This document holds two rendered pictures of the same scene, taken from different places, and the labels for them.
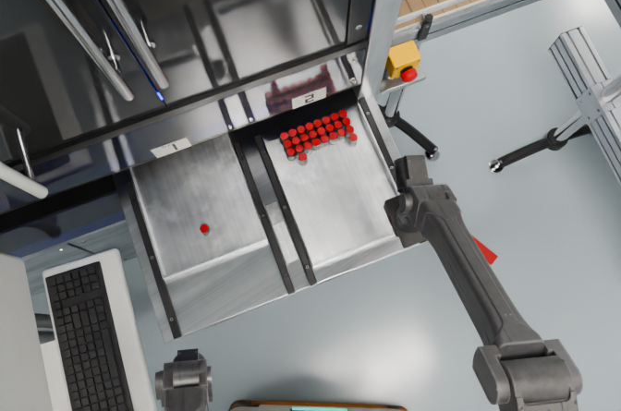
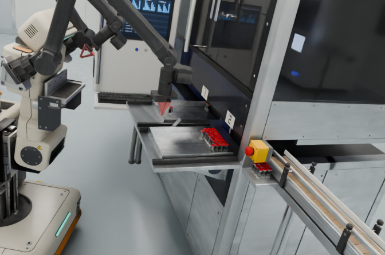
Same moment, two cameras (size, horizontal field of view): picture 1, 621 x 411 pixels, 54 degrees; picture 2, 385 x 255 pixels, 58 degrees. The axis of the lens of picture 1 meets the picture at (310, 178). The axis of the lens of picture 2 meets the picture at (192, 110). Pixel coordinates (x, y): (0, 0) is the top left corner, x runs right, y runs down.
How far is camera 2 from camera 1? 1.68 m
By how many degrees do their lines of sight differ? 67
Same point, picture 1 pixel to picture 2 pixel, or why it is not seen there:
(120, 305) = not seen: hidden behind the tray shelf
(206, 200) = (183, 116)
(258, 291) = (140, 120)
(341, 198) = (181, 145)
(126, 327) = not seen: hidden behind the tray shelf
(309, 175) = (193, 139)
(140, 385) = (111, 105)
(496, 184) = not seen: outside the picture
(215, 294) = (142, 112)
